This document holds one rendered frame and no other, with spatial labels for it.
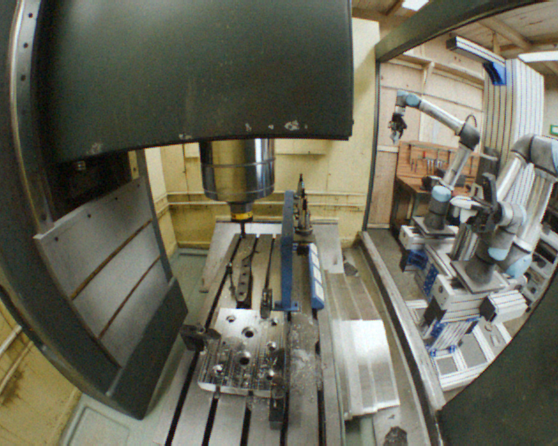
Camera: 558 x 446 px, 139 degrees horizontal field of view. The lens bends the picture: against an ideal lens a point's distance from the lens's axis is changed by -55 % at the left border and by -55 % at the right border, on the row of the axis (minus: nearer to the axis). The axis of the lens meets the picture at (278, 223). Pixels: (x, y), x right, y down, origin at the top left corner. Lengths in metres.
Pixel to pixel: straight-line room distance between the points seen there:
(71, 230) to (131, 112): 0.35
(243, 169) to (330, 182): 1.18
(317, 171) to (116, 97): 1.29
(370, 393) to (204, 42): 1.09
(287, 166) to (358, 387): 1.28
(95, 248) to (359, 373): 1.00
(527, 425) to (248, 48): 0.90
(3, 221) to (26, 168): 0.12
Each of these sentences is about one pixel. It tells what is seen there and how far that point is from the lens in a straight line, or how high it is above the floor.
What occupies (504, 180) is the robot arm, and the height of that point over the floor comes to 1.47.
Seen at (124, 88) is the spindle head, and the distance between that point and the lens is 0.45.
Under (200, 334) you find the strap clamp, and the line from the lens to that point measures 0.73.
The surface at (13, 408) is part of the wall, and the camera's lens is 1.16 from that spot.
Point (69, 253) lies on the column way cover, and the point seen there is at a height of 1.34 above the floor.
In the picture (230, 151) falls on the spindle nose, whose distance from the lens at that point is 0.41.
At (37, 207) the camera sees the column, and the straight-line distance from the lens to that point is 0.61.
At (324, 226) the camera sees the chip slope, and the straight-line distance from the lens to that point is 1.64.
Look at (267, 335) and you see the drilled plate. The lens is 0.72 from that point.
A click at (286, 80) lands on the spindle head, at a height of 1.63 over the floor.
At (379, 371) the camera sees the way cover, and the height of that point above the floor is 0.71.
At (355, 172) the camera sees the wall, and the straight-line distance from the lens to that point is 1.57.
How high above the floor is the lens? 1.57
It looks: 26 degrees down
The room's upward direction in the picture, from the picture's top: 1 degrees counter-clockwise
